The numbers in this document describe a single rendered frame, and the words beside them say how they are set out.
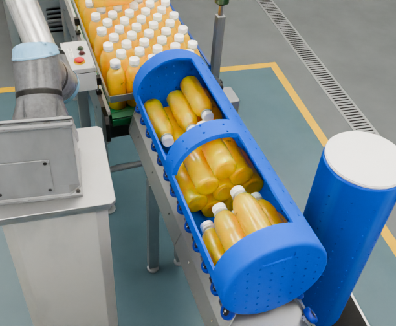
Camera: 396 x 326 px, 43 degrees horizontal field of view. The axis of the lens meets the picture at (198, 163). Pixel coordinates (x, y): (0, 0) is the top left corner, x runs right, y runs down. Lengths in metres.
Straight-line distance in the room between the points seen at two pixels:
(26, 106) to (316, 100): 2.78
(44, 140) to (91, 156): 0.27
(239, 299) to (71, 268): 0.54
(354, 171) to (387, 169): 0.11
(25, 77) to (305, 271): 0.84
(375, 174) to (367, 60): 2.79
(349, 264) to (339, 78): 2.37
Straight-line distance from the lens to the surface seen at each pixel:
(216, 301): 1.42
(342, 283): 2.07
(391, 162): 1.79
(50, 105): 1.31
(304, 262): 1.27
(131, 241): 2.71
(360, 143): 1.82
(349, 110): 3.79
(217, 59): 2.39
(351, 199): 1.71
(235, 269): 1.18
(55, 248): 1.48
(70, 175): 1.31
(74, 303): 1.72
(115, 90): 1.98
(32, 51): 1.35
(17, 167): 1.29
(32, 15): 1.56
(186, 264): 1.56
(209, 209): 1.52
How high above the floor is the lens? 2.14
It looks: 43 degrees down
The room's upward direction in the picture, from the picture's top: 5 degrees clockwise
